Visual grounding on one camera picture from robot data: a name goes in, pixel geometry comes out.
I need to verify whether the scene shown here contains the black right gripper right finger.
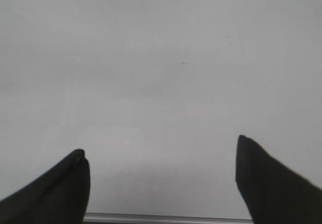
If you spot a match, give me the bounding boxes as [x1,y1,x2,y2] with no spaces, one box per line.
[235,135,321,223]

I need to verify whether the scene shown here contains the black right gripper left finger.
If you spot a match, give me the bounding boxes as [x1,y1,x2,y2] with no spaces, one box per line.
[1,149,91,223]

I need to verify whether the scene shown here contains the white whiteboard with aluminium frame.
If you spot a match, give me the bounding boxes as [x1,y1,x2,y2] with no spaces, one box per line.
[1,0,321,218]

